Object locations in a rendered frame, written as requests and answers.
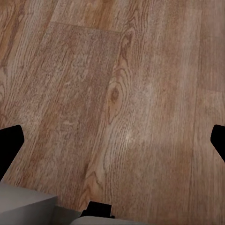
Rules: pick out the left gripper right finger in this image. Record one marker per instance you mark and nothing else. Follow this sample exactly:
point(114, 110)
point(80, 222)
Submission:
point(218, 139)

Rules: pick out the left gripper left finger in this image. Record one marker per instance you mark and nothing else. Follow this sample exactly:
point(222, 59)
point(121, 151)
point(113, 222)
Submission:
point(11, 140)

